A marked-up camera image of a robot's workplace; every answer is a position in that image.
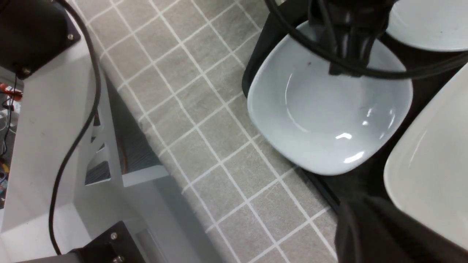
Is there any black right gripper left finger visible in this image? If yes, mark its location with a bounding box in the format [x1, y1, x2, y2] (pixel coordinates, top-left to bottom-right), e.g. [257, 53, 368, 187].
[307, 0, 392, 77]

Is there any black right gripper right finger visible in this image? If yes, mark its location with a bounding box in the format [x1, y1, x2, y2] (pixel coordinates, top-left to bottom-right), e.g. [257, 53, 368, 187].
[335, 197, 468, 263]

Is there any white rectangular rice plate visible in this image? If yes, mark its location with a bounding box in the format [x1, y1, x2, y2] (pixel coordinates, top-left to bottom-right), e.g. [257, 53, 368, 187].
[384, 65, 468, 249]

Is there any grey-white square bowl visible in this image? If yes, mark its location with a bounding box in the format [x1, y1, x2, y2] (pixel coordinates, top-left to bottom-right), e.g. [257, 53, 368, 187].
[247, 35, 413, 175]
[386, 0, 468, 52]

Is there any black plastic tray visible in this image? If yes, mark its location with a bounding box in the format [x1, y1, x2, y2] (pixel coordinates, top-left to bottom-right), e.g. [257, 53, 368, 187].
[241, 0, 467, 211]

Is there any black cable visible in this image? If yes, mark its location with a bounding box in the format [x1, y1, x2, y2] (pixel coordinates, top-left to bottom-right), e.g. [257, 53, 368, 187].
[49, 0, 102, 255]

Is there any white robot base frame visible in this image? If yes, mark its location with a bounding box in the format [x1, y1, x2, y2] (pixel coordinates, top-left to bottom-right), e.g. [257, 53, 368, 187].
[0, 0, 169, 263]

